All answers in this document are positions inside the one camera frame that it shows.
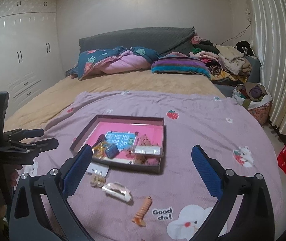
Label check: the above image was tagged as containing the beige red-dotted bow scrunchie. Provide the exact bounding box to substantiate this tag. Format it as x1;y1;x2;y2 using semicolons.
124;134;163;166

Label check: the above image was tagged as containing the bag of clothes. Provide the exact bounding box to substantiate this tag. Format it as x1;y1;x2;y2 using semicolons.
232;82;273;126

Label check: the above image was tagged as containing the white wardrobe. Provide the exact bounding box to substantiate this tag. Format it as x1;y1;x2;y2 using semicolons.
0;0;65;117

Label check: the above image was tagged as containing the grey headboard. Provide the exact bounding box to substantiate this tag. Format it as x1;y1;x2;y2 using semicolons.
79;27;196;55

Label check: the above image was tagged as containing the dark cardboard box tray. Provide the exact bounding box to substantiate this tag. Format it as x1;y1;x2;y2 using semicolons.
70;115;165;174

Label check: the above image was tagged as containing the striped purple teal pillow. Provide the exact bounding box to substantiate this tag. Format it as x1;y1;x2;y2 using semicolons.
151;55;210;79

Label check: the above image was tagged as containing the earring card in plastic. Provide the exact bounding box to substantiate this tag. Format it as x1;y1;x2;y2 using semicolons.
86;162;109;177

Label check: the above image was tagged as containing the cream striped curtain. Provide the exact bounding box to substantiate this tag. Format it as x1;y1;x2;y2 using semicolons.
248;0;286;135

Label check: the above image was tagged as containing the maroon hair clip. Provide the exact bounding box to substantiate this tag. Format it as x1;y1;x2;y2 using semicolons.
95;134;106;145

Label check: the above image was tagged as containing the white pink claw hair clip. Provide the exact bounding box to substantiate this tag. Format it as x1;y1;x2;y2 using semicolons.
102;182;132;203

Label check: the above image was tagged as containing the bag of yellow bangles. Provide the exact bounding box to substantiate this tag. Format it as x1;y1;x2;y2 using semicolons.
92;141;110;159

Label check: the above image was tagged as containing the pile of clothes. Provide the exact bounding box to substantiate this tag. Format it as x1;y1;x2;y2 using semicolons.
190;35;261;87

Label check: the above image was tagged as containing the floral teal pink quilt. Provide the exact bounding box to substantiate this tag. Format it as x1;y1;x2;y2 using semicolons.
67;46;160;81

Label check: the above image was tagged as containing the pink strawberry blanket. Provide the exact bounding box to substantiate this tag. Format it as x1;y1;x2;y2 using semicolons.
34;91;284;240

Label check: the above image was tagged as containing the orange spiral hair tie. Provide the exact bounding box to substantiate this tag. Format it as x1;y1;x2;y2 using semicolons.
131;196;154;228

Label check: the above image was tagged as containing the white packaged hair clip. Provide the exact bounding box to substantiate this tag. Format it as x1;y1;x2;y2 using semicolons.
133;145;163;157

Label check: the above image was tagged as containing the small blue box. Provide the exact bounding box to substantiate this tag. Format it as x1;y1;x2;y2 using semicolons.
104;143;119;159

